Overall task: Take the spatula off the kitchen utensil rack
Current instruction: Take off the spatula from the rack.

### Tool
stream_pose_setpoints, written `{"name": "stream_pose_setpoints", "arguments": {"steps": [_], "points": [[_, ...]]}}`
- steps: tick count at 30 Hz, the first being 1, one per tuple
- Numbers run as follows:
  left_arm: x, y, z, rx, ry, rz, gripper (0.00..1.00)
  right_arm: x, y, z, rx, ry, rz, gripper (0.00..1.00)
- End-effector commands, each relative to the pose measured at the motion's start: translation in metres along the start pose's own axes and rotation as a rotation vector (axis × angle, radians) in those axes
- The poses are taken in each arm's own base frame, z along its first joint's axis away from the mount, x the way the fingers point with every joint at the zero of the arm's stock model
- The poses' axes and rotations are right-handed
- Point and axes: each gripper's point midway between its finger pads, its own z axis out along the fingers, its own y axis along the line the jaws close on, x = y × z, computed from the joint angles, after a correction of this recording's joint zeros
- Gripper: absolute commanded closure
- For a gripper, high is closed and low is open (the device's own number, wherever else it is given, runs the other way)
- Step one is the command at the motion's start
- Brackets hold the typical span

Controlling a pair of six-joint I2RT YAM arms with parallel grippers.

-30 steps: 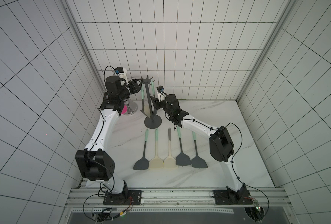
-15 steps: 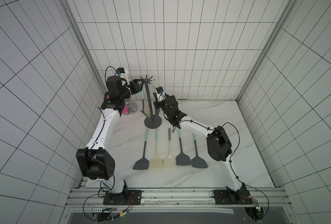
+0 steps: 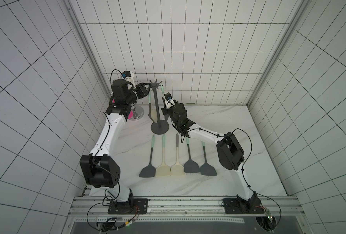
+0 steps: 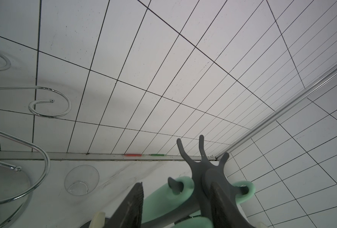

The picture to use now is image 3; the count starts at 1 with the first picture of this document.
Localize beige spatula grey handle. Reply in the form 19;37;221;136
171;134;186;176

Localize beige spatula green handle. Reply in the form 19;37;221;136
155;134;171;176

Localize grey utensil green handle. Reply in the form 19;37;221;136
184;138;200;174

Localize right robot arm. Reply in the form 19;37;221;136
162;99;259;212

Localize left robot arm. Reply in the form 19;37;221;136
79;78;151;203

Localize grey utensil rack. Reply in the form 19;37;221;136
150;80;169;135

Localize chrome glass holder stand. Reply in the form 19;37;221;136
107;90;145;121

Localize pink plastic wine glass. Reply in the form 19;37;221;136
110;97;133;120

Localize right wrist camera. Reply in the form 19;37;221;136
164;92;175;105

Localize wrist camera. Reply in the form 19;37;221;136
122;71;136;87
164;92;175;105

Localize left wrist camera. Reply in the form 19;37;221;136
122;71;136;87

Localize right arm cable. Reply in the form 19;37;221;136
231;128;282;232

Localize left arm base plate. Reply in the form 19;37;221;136
108;199;149;215

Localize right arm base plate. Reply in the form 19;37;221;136
221;198;264;215

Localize left base cable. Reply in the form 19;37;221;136
86;198;140;232

